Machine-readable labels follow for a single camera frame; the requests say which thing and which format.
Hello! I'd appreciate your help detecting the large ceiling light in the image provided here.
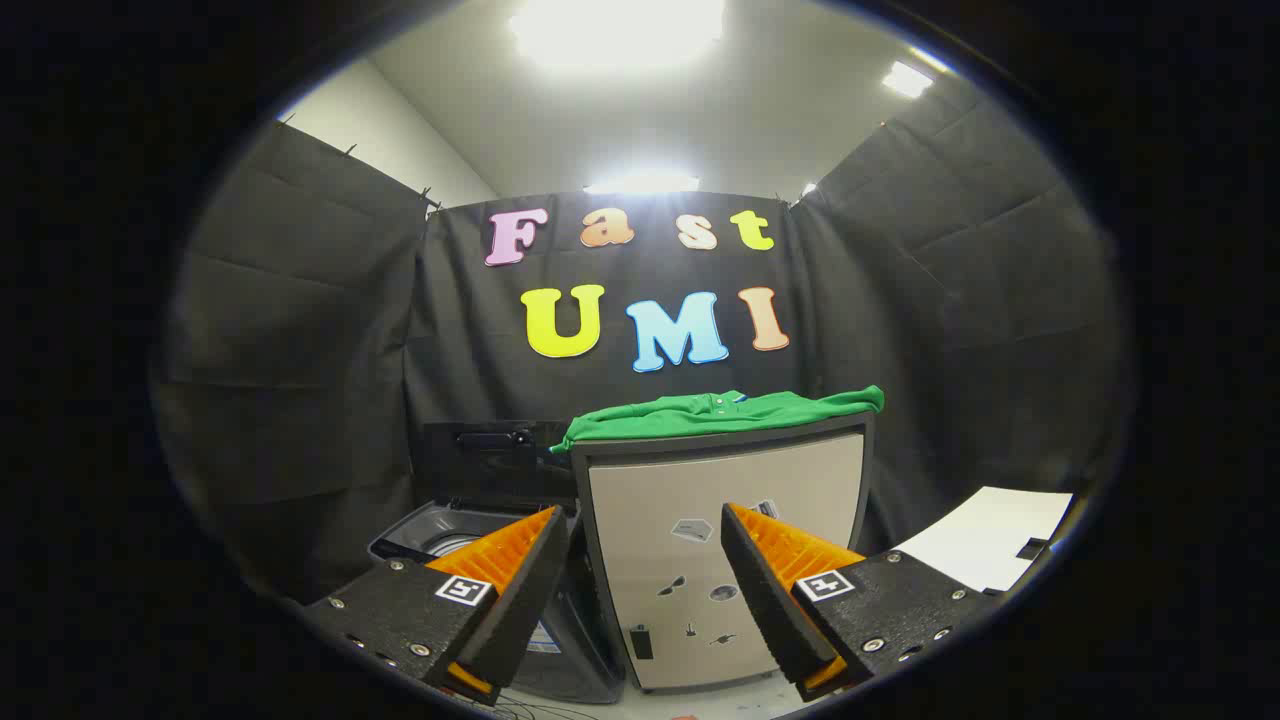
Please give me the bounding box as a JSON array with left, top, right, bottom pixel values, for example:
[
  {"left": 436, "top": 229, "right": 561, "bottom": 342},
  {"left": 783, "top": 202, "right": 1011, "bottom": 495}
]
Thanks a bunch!
[{"left": 510, "top": 0, "right": 726, "bottom": 71}]

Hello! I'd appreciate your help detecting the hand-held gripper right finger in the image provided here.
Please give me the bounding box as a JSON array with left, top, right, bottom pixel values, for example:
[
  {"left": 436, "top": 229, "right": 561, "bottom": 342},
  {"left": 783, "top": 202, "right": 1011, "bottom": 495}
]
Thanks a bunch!
[{"left": 721, "top": 503, "right": 1001, "bottom": 703}]

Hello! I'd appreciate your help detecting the green polo shirt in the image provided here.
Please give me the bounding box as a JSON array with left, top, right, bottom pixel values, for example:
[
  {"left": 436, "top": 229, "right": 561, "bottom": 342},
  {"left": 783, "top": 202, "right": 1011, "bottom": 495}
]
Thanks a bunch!
[{"left": 550, "top": 386, "right": 885, "bottom": 453}]

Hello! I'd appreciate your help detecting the black backdrop cloth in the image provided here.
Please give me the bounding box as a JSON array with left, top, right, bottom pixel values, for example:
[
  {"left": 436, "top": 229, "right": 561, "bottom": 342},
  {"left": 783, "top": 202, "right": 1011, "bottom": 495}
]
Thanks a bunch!
[{"left": 150, "top": 95, "right": 1126, "bottom": 601}]

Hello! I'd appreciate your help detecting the ceiling light behind backdrop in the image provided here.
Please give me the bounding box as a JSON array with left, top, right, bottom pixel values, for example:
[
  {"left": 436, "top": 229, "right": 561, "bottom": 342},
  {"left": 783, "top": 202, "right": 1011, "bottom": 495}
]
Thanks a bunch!
[{"left": 585, "top": 172, "right": 701, "bottom": 196}]

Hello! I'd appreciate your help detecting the dark grey washing machine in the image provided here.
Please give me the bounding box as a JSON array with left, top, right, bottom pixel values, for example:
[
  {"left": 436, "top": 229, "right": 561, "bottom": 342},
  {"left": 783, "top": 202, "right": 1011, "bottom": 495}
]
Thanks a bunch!
[{"left": 368, "top": 420, "right": 626, "bottom": 706}]

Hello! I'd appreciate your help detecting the grey cabinet with dark frame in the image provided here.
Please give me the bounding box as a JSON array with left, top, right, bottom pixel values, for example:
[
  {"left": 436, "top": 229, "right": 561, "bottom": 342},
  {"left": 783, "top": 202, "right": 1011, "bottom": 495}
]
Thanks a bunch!
[{"left": 570, "top": 412, "right": 876, "bottom": 693}]

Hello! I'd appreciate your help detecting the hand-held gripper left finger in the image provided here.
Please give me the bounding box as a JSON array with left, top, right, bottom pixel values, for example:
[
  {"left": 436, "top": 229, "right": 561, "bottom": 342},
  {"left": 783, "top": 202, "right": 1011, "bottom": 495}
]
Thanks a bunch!
[{"left": 305, "top": 506, "right": 569, "bottom": 707}]

